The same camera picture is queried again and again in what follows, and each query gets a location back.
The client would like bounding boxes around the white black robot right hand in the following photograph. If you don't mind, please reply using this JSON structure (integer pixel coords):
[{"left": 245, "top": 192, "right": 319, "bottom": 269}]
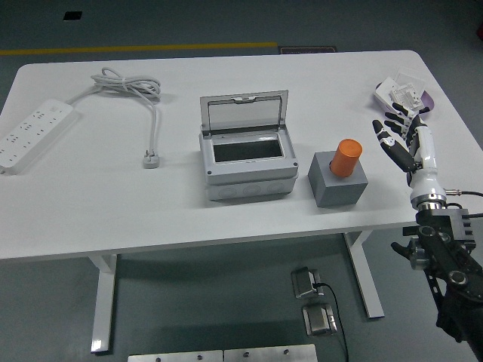
[{"left": 372, "top": 100, "right": 447, "bottom": 207}]

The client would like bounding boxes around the orange cylinder battery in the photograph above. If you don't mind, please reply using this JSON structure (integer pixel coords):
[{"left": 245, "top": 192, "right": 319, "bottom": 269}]
[{"left": 331, "top": 138, "right": 363, "bottom": 177}]

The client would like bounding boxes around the grey electrical junction box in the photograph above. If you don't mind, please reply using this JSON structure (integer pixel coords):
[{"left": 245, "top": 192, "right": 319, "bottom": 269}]
[{"left": 198, "top": 127, "right": 299, "bottom": 201}]

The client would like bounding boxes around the transparent hinged box lid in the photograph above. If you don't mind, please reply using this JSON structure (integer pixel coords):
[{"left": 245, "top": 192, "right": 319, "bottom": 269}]
[{"left": 198, "top": 89, "right": 290, "bottom": 137}]

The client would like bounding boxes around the metal floor socket box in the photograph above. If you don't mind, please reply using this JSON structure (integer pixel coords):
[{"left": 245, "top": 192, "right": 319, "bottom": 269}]
[
  {"left": 301, "top": 303, "right": 338, "bottom": 336},
  {"left": 291, "top": 266, "right": 321, "bottom": 301}
]

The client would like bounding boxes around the purple tray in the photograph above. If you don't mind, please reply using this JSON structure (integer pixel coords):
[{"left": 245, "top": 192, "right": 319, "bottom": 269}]
[{"left": 374, "top": 83, "right": 437, "bottom": 116}]

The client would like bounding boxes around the white socket module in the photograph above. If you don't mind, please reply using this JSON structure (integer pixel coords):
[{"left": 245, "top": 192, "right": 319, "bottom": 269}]
[{"left": 390, "top": 83, "right": 423, "bottom": 112}]

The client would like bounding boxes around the white plate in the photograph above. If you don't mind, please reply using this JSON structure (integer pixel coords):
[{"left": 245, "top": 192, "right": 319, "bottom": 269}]
[{"left": 376, "top": 77, "right": 401, "bottom": 110}]

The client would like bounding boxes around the clear plastic packaging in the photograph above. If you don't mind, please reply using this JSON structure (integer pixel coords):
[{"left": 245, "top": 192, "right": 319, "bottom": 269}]
[{"left": 394, "top": 67, "right": 429, "bottom": 94}]

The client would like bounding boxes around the grey block holder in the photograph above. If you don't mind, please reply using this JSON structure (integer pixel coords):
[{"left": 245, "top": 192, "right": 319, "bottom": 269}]
[{"left": 307, "top": 150, "right": 369, "bottom": 208}]

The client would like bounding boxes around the white table leg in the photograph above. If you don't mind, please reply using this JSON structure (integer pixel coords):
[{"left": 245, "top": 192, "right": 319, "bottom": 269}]
[
  {"left": 343, "top": 229, "right": 385, "bottom": 320},
  {"left": 89, "top": 253, "right": 118, "bottom": 354}
]

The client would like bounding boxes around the dark floor mat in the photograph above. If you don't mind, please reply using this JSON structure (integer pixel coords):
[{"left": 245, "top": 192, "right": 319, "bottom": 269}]
[{"left": 278, "top": 45, "right": 337, "bottom": 55}]

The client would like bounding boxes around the metal plate with holes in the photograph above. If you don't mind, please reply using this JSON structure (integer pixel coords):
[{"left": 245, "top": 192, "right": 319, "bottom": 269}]
[{"left": 127, "top": 349, "right": 224, "bottom": 362}]

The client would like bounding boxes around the white power strip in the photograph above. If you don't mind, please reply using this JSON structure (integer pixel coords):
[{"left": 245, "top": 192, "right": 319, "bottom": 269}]
[{"left": 0, "top": 98, "right": 75, "bottom": 175}]

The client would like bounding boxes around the black floor cable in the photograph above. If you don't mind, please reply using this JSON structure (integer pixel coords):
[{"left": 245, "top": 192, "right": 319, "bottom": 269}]
[{"left": 312, "top": 281, "right": 350, "bottom": 362}]

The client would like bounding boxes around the white power cord with plug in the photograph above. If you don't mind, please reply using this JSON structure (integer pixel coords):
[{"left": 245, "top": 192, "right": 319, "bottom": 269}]
[{"left": 66, "top": 66, "right": 165, "bottom": 170}]

